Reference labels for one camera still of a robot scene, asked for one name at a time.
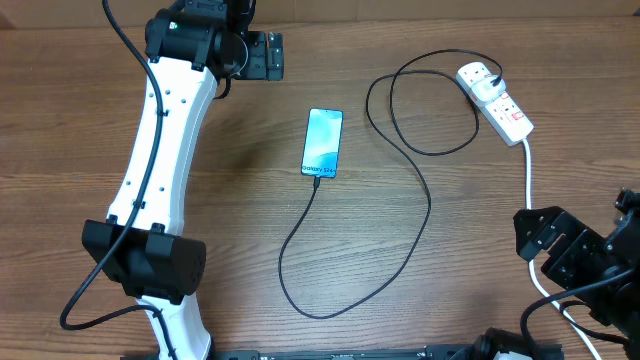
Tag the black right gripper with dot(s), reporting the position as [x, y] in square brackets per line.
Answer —
[578, 250]

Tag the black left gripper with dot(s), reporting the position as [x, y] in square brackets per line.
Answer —
[259, 67]

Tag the blue Samsung smartphone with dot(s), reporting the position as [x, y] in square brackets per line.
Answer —
[322, 143]

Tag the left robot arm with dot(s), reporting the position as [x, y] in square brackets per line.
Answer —
[194, 51]

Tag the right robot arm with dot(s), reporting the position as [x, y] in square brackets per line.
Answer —
[612, 302]

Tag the white USB charger plug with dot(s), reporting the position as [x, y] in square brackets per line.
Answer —
[488, 89]

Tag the white power strip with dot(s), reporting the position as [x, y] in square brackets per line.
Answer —
[503, 113]

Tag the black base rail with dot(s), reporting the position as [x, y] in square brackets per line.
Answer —
[431, 352]

